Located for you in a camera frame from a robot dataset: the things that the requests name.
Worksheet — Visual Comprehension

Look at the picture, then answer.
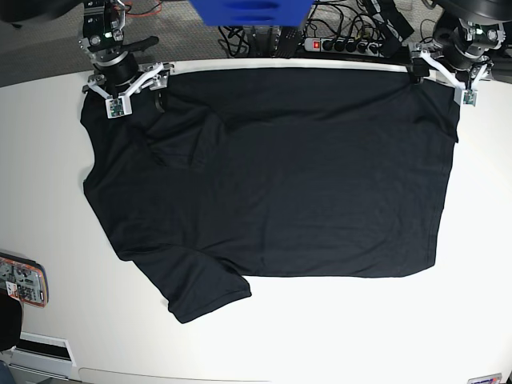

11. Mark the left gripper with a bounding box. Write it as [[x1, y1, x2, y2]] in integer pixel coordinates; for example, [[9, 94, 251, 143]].
[[407, 42, 493, 91]]

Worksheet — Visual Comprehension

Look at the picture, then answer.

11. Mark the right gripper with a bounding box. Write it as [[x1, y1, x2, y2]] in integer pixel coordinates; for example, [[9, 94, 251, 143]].
[[82, 62, 174, 112]]

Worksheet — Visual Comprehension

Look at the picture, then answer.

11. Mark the black T-shirt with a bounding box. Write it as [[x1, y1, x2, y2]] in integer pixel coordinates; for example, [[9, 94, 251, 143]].
[[80, 68, 460, 323]]

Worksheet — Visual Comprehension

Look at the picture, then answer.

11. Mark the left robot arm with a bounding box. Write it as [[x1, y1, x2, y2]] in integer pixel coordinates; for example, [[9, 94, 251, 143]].
[[409, 1, 511, 93]]

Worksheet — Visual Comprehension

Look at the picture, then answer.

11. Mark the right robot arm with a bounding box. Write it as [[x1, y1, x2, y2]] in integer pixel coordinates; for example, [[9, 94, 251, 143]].
[[78, 1, 174, 118]]

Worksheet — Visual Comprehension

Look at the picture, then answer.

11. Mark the white power strip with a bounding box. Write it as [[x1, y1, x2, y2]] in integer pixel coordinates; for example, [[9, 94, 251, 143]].
[[302, 38, 403, 58]]

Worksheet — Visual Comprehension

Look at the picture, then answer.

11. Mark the blue plastic box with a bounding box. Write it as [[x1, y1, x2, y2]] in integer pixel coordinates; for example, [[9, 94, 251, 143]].
[[190, 0, 314, 26]]

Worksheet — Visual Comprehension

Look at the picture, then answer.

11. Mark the black remote control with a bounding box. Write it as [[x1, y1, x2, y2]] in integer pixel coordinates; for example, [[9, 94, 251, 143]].
[[274, 26, 302, 58]]

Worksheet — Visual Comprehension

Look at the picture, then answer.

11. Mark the orange clear tool case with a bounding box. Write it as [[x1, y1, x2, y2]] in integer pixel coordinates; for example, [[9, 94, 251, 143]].
[[1, 252, 49, 308]]

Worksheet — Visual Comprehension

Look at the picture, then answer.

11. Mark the white flat box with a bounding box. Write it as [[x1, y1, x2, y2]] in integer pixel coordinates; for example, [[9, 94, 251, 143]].
[[1, 332, 76, 383]]

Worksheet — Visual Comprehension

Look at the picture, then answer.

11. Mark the sticker card at edge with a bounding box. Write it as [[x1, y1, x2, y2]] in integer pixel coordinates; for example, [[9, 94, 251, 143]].
[[467, 373, 502, 384]]

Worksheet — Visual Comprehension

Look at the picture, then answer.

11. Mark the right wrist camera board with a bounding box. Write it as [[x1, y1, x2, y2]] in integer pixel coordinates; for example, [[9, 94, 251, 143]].
[[105, 96, 132, 119]]

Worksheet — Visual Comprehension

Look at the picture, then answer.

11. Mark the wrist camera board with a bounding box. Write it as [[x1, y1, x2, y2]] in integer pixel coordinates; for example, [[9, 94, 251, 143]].
[[454, 88, 478, 106], [105, 96, 132, 119]]

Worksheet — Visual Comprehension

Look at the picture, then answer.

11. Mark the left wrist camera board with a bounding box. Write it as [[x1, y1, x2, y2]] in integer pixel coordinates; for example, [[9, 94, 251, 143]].
[[454, 88, 478, 106]]

